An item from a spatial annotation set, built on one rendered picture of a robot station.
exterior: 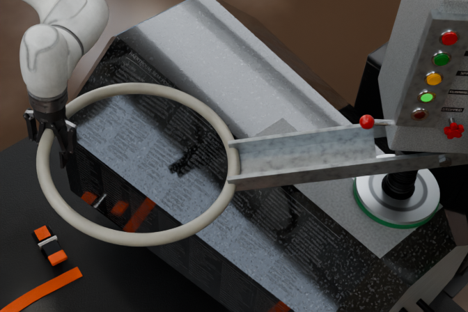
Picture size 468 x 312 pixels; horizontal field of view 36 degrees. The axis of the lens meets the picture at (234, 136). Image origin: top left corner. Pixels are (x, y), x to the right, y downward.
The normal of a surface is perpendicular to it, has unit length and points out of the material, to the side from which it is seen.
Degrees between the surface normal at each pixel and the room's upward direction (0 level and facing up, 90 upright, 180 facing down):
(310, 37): 0
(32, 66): 80
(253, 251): 45
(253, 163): 16
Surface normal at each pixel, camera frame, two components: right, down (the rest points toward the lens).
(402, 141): -0.02, 0.77
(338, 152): -0.22, -0.62
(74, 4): 0.39, -0.47
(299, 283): -0.47, -0.09
